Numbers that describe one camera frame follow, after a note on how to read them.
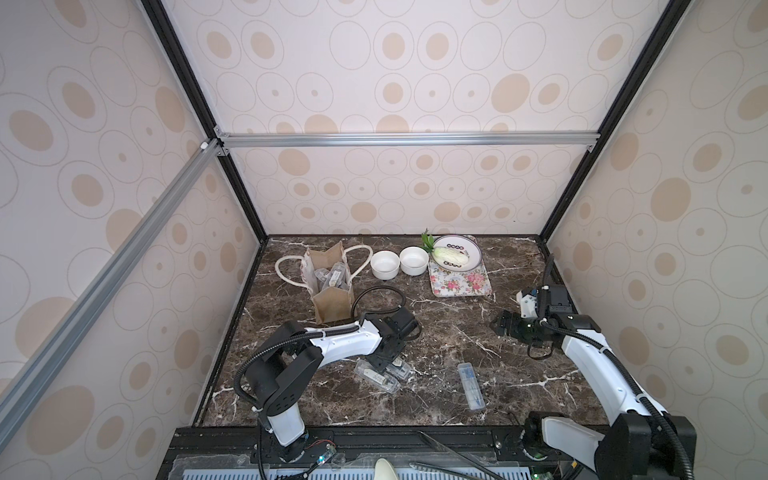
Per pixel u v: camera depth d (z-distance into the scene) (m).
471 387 0.83
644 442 0.39
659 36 0.71
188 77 0.77
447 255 1.09
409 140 0.92
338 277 0.97
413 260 1.10
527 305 0.77
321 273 1.00
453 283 1.06
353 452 0.73
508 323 0.75
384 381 0.83
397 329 0.70
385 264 1.10
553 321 0.60
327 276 0.98
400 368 0.85
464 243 1.17
